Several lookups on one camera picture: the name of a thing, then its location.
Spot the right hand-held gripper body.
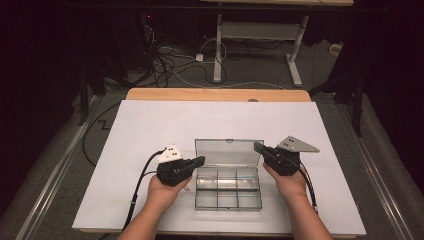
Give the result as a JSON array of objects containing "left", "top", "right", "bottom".
[{"left": 262, "top": 135, "right": 321, "bottom": 177}]

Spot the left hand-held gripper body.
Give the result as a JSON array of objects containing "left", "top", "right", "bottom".
[{"left": 155, "top": 143, "right": 198, "bottom": 187}]

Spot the clear plastic compartment box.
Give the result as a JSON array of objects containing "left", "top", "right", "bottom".
[{"left": 194, "top": 138, "right": 265, "bottom": 212}]

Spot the person's right hand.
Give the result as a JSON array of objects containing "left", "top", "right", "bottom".
[{"left": 262, "top": 162, "right": 309, "bottom": 201}]

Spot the person's left hand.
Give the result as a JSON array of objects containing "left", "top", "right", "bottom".
[{"left": 147, "top": 174, "right": 194, "bottom": 212}]

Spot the white table cover sheet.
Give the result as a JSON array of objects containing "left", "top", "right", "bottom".
[{"left": 72, "top": 99, "right": 367, "bottom": 237}]

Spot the wooden table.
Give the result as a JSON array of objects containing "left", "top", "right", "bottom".
[{"left": 79, "top": 87, "right": 358, "bottom": 240}]

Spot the black metal stand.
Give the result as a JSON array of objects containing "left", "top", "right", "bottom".
[
  {"left": 309, "top": 71, "right": 366, "bottom": 138},
  {"left": 78, "top": 68, "right": 91, "bottom": 127}
]

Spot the white power strip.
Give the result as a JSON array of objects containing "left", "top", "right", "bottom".
[{"left": 328, "top": 43, "right": 344, "bottom": 57}]

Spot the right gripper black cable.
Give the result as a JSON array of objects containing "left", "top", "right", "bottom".
[{"left": 293, "top": 156, "right": 319, "bottom": 214}]

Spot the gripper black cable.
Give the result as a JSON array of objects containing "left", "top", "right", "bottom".
[
  {"left": 121, "top": 149, "right": 166, "bottom": 232},
  {"left": 293, "top": 156, "right": 319, "bottom": 214}
]

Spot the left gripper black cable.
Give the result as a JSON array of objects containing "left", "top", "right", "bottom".
[{"left": 121, "top": 149, "right": 166, "bottom": 232}]

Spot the thin white floor cable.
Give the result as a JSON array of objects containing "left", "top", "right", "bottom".
[{"left": 166, "top": 66, "right": 288, "bottom": 91}]

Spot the metal floor rail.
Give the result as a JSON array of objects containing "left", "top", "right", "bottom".
[
  {"left": 336, "top": 103, "right": 414, "bottom": 240},
  {"left": 14, "top": 94, "right": 101, "bottom": 240}
]

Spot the black floor cable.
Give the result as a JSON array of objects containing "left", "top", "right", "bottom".
[{"left": 82, "top": 101, "right": 123, "bottom": 168}]

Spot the tangle of black floor cables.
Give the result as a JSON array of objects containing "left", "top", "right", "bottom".
[{"left": 143, "top": 24, "right": 228, "bottom": 88}]

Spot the white metal desk frame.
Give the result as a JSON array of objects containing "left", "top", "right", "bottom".
[{"left": 213, "top": 13, "right": 309, "bottom": 88}]

